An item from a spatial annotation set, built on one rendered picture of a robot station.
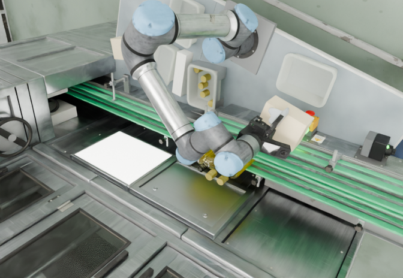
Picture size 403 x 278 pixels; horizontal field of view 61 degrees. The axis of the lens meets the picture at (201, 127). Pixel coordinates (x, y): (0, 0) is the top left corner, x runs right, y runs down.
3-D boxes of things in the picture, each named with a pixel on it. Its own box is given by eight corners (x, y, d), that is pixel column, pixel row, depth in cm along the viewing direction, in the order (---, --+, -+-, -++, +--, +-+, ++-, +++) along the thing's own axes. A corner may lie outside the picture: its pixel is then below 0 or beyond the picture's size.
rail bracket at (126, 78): (132, 90, 213) (104, 102, 197) (131, 64, 205) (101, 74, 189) (138, 92, 211) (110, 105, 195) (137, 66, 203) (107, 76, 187)
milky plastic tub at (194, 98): (196, 99, 189) (186, 103, 183) (197, 59, 178) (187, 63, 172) (222, 108, 181) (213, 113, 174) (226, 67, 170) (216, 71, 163)
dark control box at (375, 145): (364, 146, 145) (359, 154, 138) (369, 129, 141) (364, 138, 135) (385, 153, 140) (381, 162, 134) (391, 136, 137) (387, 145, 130)
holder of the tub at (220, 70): (197, 107, 192) (188, 112, 186) (198, 59, 179) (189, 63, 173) (222, 116, 184) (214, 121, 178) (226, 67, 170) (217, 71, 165)
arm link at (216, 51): (212, 41, 156) (194, 50, 146) (229, 21, 146) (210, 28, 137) (228, 62, 155) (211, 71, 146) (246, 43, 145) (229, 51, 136)
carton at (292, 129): (275, 94, 126) (266, 102, 120) (314, 118, 120) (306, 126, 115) (263, 120, 133) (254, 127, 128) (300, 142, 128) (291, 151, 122)
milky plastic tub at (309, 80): (294, 47, 147) (285, 51, 141) (345, 66, 138) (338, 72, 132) (282, 82, 157) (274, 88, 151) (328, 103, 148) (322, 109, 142)
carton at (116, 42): (119, 36, 207) (110, 38, 201) (138, 36, 198) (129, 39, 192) (123, 56, 211) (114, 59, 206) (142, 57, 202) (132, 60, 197)
